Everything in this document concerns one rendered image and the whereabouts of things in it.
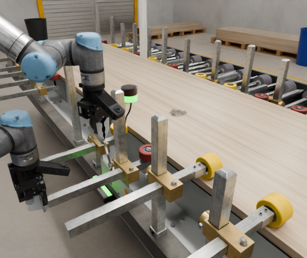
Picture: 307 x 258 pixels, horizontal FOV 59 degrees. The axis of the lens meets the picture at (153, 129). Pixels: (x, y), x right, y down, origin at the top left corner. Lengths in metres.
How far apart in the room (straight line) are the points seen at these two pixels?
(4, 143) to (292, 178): 0.90
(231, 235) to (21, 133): 0.59
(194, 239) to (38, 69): 0.82
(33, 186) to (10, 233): 1.30
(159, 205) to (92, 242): 1.09
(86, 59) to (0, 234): 1.62
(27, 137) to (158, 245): 0.55
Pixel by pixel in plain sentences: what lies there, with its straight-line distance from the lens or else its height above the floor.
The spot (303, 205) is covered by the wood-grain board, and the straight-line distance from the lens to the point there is 0.96.
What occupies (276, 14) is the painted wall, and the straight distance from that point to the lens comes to 8.68.
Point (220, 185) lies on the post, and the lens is 0.63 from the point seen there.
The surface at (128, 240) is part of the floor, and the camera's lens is 1.94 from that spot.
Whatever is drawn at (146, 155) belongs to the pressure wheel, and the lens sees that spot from 1.06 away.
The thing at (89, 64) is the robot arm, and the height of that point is 1.28.
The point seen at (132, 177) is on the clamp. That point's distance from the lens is 1.04.
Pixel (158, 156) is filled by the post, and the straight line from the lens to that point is 0.80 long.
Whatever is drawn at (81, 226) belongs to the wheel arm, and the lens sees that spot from 0.74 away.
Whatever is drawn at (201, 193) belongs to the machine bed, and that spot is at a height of 0.78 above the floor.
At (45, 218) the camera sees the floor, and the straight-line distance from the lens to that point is 2.20.
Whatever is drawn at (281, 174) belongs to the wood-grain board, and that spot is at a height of 0.90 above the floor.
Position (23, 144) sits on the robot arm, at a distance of 0.83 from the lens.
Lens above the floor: 1.49
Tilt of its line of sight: 28 degrees down
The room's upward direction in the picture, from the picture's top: straight up
